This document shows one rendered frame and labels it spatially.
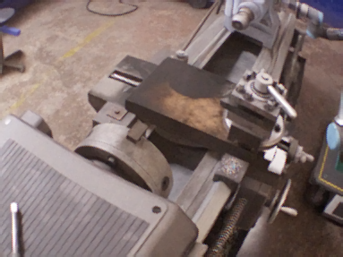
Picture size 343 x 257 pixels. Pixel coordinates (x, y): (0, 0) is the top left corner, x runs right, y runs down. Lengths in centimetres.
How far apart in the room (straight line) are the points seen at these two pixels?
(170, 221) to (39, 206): 23
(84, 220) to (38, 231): 10
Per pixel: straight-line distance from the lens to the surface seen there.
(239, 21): 170
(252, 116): 122
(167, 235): 64
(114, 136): 91
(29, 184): 68
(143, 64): 169
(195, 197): 130
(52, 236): 61
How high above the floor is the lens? 187
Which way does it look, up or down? 45 degrees down
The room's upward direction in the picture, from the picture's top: 8 degrees clockwise
